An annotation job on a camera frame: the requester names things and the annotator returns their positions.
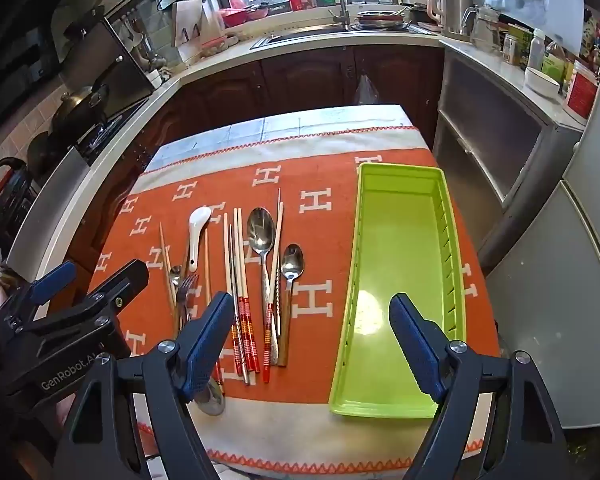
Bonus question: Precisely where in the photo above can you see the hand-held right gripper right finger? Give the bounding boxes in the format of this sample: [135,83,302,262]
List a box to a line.
[387,292,568,480]

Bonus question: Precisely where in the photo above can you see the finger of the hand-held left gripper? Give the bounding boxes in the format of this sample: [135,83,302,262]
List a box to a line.
[27,260,78,307]
[82,259,151,319]

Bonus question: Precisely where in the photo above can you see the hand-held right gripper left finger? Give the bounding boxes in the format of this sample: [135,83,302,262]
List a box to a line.
[52,291,236,480]

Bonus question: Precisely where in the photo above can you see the brown bamboo chopstick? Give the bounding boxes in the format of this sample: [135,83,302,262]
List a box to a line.
[159,223,176,318]
[163,242,180,321]

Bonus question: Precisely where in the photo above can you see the small steel spoon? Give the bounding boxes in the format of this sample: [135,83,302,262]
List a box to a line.
[169,264,186,326]

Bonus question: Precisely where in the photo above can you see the steel fork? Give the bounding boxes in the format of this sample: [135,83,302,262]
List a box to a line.
[174,274,201,343]

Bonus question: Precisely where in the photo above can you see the white ceramic spoon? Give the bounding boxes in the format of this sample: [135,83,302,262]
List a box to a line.
[187,206,212,273]

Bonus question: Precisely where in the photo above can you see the green plastic utensil tray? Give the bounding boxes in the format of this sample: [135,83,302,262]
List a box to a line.
[328,162,467,420]

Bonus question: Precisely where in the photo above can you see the wood-handled steel spoon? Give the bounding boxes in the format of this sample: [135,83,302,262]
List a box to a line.
[275,243,306,367]

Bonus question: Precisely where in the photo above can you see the large steel spoon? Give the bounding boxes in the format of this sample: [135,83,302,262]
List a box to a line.
[246,206,281,361]

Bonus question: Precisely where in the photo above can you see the black bag red trim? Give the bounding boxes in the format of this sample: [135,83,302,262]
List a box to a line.
[0,157,33,246]

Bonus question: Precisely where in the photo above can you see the black pot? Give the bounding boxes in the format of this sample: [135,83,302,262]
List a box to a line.
[27,130,61,176]

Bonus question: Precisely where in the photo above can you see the orange patterned blanket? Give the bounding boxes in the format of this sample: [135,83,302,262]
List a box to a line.
[87,105,503,466]

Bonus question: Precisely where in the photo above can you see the gas stove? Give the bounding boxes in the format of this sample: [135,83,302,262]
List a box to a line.
[75,100,148,166]

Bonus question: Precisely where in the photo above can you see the grey refrigerator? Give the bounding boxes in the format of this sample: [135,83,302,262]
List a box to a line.
[480,55,600,431]

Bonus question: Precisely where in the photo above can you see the black wok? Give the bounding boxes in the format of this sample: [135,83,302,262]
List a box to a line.
[50,85,111,133]

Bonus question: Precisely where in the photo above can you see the steel range hood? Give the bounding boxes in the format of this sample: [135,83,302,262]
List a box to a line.
[55,0,158,111]

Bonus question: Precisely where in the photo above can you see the steel cabinet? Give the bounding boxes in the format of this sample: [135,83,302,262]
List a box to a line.
[432,40,586,261]

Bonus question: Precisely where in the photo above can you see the hanging clear plastic bag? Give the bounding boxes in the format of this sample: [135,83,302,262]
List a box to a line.
[355,72,381,106]

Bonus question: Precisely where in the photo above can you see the dark wooden cabinets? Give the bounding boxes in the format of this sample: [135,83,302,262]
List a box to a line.
[67,45,446,281]

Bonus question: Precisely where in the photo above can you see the pale cutting board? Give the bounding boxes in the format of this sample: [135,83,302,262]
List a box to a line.
[171,0,204,47]

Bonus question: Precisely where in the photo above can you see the white bowl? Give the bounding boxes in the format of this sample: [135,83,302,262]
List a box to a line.
[524,66,562,100]

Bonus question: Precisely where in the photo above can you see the red plastic basin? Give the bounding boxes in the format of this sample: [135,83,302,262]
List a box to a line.
[219,4,271,28]

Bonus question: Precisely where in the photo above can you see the red label tub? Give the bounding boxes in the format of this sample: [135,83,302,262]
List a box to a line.
[562,60,600,120]

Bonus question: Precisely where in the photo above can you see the steel kitchen sink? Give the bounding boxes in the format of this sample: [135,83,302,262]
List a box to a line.
[250,27,431,51]

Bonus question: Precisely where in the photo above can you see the green label bottle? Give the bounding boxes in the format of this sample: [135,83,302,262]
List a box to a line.
[541,41,567,81]

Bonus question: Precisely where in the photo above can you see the green label jar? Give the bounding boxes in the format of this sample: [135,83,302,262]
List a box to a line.
[502,25,531,66]

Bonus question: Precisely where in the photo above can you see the white-cap plastic bottle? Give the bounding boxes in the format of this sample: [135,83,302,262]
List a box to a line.
[527,27,547,71]

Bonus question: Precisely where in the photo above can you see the glass pitcher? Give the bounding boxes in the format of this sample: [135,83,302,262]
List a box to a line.
[462,4,503,53]

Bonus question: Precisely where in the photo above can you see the steel electric kettle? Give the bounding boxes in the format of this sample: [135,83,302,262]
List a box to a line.
[426,0,473,36]

